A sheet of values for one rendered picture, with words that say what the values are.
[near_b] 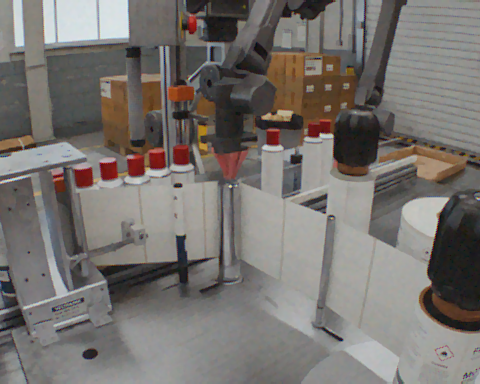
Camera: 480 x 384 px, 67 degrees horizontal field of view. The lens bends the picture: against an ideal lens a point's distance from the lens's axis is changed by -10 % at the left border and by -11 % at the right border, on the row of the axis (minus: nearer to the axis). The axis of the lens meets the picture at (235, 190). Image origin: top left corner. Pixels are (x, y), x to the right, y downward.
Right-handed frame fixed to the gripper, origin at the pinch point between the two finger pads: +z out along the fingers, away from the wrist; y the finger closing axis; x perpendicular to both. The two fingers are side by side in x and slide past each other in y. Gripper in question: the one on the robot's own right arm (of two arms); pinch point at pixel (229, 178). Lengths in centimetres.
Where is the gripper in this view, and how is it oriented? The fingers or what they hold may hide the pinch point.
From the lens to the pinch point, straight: 83.5
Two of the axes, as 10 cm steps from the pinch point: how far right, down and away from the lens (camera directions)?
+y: 7.9, -2.1, 5.7
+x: -6.1, -2.8, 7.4
